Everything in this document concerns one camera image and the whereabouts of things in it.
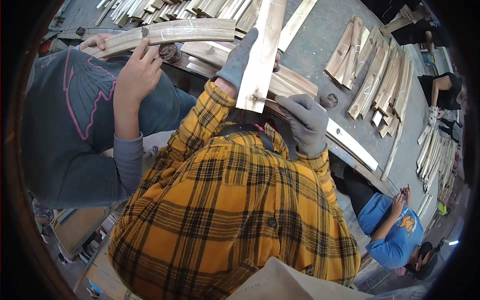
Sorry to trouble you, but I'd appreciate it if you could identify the round brown wood knot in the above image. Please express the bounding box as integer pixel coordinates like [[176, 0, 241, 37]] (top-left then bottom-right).
[[158, 43, 182, 63], [320, 93, 339, 109]]

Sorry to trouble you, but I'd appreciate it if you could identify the cardboard box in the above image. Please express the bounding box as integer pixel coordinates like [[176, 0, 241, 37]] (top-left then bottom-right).
[[50, 206, 113, 260]]

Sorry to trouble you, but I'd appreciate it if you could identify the pale straight wood plank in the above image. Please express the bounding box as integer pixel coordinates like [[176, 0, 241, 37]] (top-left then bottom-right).
[[235, 0, 288, 114]]

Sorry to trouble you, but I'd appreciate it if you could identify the person's body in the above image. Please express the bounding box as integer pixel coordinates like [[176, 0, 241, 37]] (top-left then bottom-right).
[[108, 122, 373, 300]]

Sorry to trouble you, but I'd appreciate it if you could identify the narrow pale wood plank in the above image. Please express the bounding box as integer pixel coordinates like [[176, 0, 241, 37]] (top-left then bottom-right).
[[277, 0, 319, 53]]

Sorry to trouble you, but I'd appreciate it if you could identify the brown wood board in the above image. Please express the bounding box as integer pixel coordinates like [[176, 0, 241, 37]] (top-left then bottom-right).
[[73, 240, 130, 300]]

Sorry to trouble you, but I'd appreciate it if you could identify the pile of wood strips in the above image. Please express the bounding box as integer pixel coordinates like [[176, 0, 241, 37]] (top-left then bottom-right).
[[94, 0, 263, 34]]

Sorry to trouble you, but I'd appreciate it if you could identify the long white curved wood strip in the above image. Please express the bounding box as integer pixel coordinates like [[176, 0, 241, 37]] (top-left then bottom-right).
[[325, 118, 380, 172]]

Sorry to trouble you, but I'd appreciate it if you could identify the group of brown wood slats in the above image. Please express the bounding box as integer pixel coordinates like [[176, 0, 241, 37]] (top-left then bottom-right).
[[324, 15, 414, 139]]

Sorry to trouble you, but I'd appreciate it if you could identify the stack of curved wood pieces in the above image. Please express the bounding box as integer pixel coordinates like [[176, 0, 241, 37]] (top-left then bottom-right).
[[180, 40, 319, 115]]

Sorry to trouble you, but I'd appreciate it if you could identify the curved wood piece with marks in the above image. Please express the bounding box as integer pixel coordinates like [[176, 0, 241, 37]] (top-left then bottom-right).
[[80, 19, 236, 59]]

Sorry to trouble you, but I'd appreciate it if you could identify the person's left hand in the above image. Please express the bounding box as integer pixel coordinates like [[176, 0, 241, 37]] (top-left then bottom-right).
[[216, 27, 282, 91]]

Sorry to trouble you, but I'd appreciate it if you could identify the person's right hand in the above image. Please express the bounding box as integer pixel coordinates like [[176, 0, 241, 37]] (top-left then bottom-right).
[[275, 94, 330, 157]]

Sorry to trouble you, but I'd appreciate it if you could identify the long thin wood strip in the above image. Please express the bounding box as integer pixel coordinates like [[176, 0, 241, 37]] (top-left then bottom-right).
[[380, 120, 405, 182]]

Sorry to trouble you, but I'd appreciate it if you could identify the row of pale wood slats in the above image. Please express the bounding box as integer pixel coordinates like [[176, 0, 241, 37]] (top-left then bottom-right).
[[415, 124, 459, 205]]

